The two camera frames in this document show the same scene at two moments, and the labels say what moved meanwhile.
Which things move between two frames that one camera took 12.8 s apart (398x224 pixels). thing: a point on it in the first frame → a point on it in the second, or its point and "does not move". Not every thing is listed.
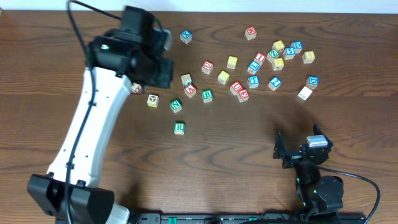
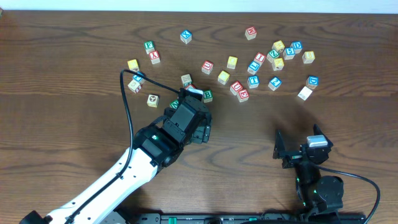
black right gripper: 296,157 does not move
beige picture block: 153,101 does not move
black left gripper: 162,73 → 193,99
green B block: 207,96 does not move
